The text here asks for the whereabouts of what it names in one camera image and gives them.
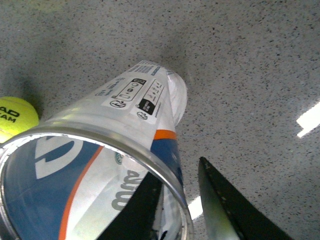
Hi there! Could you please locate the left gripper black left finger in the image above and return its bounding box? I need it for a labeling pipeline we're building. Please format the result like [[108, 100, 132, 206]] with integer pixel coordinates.
[[98, 173, 163, 240]]

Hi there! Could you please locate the tennis ball at edge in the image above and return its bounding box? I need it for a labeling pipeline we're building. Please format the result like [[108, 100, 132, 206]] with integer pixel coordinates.
[[0, 96, 39, 144]]

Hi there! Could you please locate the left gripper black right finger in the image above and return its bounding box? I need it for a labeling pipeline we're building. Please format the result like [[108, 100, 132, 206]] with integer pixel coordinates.
[[198, 157, 292, 240]]

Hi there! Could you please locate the clear tennis ball can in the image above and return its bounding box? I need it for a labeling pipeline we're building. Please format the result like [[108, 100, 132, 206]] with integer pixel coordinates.
[[0, 60, 194, 240]]

